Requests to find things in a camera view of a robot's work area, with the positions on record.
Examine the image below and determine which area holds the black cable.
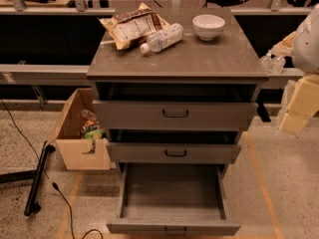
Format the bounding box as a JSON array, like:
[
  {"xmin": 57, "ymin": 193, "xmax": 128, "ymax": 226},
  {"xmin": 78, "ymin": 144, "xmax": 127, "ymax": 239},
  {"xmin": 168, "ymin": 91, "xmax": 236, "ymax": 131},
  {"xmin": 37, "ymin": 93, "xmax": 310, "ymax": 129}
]
[{"xmin": 0, "ymin": 98, "xmax": 105, "ymax": 239}]

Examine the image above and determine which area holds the clear plastic water bottle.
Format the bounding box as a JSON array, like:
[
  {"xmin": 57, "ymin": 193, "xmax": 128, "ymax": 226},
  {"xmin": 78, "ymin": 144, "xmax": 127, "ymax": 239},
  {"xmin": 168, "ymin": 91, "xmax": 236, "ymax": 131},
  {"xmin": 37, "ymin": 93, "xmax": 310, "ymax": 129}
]
[{"xmin": 140, "ymin": 23, "xmax": 183, "ymax": 54}]

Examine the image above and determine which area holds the brown snack bag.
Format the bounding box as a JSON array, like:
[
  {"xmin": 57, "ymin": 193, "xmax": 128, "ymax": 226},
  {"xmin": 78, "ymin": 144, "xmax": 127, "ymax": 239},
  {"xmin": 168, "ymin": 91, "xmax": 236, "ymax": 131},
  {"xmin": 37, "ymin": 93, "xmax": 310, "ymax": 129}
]
[{"xmin": 100, "ymin": 3, "xmax": 169, "ymax": 50}]

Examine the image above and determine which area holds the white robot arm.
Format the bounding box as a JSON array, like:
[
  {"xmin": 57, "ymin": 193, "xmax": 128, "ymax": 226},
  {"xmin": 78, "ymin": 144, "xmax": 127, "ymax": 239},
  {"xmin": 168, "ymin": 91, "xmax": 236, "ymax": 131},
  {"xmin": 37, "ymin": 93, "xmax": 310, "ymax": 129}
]
[{"xmin": 271, "ymin": 5, "xmax": 319, "ymax": 134}]

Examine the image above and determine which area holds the clear pump bottle right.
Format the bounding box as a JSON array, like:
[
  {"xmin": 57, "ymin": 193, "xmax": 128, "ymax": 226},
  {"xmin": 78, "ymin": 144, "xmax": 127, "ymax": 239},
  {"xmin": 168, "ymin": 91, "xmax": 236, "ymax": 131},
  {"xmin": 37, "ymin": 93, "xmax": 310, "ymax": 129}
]
[{"xmin": 270, "ymin": 57, "xmax": 286, "ymax": 74}]

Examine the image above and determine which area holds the green snack packet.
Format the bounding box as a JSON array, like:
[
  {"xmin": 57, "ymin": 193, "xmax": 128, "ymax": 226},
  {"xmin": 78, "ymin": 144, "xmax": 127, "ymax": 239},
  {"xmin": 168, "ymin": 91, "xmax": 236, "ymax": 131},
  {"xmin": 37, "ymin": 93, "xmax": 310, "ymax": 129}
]
[{"xmin": 84, "ymin": 129, "xmax": 103, "ymax": 139}]

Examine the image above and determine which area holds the grey drawer cabinet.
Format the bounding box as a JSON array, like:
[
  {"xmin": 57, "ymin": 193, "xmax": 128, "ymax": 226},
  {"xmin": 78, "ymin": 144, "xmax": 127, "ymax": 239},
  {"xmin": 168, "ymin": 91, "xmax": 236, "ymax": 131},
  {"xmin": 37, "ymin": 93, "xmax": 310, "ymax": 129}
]
[{"xmin": 86, "ymin": 6, "xmax": 270, "ymax": 181}]

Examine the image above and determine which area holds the white ceramic bowl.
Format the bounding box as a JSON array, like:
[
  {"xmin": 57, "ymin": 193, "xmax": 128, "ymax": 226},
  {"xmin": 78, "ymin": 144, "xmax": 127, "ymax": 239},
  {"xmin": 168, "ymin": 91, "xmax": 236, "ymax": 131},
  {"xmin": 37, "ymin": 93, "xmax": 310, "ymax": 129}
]
[{"xmin": 192, "ymin": 15, "xmax": 225, "ymax": 41}]

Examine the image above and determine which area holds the grey drawer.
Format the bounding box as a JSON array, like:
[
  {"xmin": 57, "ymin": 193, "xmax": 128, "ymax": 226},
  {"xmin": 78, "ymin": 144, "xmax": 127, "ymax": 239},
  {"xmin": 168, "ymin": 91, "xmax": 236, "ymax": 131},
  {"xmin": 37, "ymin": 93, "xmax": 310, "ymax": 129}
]
[
  {"xmin": 93, "ymin": 101, "xmax": 257, "ymax": 131},
  {"xmin": 107, "ymin": 142, "xmax": 241, "ymax": 164},
  {"xmin": 107, "ymin": 163, "xmax": 240, "ymax": 236}
]

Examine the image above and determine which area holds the clear pump bottle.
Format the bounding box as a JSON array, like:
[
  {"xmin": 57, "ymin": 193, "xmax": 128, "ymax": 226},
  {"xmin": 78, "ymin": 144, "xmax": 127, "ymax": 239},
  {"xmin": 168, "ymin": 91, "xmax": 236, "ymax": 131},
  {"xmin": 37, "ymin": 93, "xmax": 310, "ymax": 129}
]
[
  {"xmin": 260, "ymin": 53, "xmax": 272, "ymax": 70},
  {"xmin": 270, "ymin": 57, "xmax": 286, "ymax": 74}
]

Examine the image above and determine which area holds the grey top drawer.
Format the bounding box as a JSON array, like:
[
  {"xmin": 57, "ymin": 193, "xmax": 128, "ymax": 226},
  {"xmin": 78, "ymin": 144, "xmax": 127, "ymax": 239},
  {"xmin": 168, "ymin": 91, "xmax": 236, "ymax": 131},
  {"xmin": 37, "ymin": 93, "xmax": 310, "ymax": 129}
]
[{"xmin": 93, "ymin": 101, "xmax": 257, "ymax": 131}]

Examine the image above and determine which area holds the grey bottom drawer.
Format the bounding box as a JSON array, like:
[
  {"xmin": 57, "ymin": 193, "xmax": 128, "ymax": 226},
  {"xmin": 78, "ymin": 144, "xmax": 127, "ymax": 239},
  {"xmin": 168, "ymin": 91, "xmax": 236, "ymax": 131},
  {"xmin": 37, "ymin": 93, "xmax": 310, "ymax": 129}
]
[{"xmin": 107, "ymin": 163, "xmax": 240, "ymax": 236}]

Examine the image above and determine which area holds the clear pump bottle left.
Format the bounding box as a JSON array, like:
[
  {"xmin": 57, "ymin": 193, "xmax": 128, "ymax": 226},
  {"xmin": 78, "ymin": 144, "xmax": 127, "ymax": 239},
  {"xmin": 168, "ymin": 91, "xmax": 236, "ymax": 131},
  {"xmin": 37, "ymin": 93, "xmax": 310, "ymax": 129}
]
[{"xmin": 260, "ymin": 53, "xmax": 272, "ymax": 70}]

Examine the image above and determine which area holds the cardboard box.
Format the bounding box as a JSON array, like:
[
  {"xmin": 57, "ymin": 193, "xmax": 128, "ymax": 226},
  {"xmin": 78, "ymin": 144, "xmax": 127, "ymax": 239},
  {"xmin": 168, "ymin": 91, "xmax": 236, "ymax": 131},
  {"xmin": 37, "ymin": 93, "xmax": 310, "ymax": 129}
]
[{"xmin": 48, "ymin": 89, "xmax": 111, "ymax": 170}]

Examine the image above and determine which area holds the grey metal rail shelf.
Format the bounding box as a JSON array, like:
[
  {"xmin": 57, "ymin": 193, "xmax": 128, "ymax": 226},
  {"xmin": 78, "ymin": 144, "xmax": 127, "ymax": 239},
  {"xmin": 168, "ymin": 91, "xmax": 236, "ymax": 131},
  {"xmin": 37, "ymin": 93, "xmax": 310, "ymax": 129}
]
[{"xmin": 0, "ymin": 64, "xmax": 304, "ymax": 90}]

